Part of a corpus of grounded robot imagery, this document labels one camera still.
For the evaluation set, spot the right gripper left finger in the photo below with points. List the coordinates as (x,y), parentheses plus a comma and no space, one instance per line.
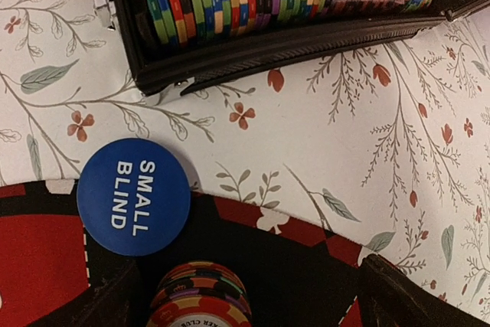
(119,301)

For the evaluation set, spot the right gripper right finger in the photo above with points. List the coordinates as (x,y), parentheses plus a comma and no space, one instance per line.
(388,298)

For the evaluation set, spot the red orange chip stack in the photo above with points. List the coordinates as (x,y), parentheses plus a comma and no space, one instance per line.
(200,293)

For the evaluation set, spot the blue small blind button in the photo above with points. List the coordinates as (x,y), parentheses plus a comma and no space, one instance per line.
(133,197)

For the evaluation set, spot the round red black poker mat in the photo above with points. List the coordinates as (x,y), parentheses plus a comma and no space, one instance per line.
(295,273)

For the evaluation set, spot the floral white tablecloth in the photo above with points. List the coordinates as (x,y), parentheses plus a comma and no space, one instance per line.
(388,146)

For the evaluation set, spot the black poker chip case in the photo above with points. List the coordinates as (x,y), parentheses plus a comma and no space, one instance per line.
(157,69)

